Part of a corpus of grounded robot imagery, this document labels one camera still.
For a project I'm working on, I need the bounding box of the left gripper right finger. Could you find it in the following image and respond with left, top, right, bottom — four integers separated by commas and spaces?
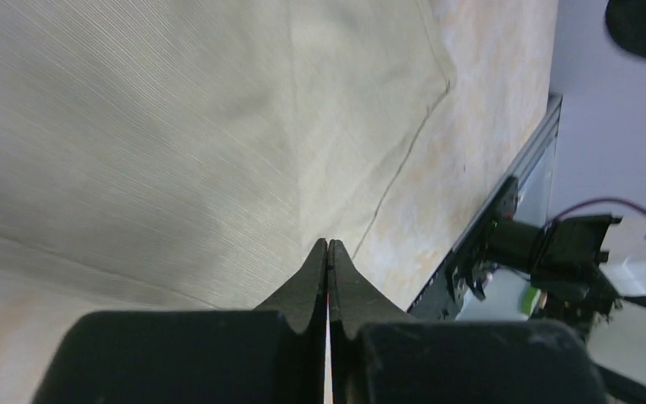
327, 240, 606, 403

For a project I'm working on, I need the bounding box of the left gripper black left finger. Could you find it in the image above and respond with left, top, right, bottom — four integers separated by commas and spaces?
33, 240, 328, 403

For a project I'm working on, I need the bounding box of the beige cloth napkin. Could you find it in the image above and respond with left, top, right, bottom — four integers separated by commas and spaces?
0, 0, 458, 311

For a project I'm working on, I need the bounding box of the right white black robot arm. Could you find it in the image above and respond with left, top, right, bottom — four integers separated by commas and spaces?
485, 1, 646, 328

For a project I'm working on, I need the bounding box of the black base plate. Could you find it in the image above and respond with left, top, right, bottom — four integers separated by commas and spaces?
406, 175, 522, 322

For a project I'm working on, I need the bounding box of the aluminium frame rail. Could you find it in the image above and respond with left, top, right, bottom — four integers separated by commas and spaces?
451, 93, 646, 400

